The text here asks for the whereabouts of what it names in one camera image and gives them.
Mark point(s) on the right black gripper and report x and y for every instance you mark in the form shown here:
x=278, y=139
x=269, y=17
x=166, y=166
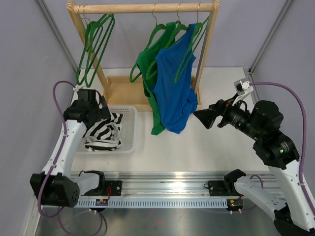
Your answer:
x=221, y=107

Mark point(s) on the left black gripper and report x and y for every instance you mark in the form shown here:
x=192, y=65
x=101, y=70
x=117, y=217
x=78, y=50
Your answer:
x=102, y=113

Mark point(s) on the black white striped tank top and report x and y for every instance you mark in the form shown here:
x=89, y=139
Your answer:
x=105, y=135

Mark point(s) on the blue tank top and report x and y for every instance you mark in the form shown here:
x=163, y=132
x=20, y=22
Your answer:
x=175, y=98

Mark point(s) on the green tank top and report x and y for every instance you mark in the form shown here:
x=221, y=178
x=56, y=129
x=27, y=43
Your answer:
x=157, y=40

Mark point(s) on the green hanger of striped top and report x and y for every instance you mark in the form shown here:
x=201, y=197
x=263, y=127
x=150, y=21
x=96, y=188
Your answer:
x=197, y=34

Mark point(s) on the green hanger of blue top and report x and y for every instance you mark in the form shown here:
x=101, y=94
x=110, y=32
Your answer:
x=170, y=42

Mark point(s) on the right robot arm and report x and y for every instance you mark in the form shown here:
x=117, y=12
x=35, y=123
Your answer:
x=291, y=216

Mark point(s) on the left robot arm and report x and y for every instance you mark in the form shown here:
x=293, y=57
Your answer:
x=53, y=186

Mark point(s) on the empty green hanger inner left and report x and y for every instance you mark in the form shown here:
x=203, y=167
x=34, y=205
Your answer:
x=98, y=35

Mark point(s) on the empty green hanger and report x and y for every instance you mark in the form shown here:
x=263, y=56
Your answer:
x=83, y=62
x=98, y=35

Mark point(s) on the empty green hanger outer left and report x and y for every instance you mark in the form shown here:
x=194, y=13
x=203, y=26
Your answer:
x=83, y=62

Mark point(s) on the wooden clothes rack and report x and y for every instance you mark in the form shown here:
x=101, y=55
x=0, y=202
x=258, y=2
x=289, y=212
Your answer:
x=128, y=89

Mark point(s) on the white plastic basket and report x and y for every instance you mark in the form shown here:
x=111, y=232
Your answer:
x=128, y=133

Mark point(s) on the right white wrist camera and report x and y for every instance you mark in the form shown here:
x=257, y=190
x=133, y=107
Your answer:
x=243, y=89

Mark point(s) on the white slotted cable duct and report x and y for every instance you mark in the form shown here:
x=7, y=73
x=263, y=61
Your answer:
x=152, y=203

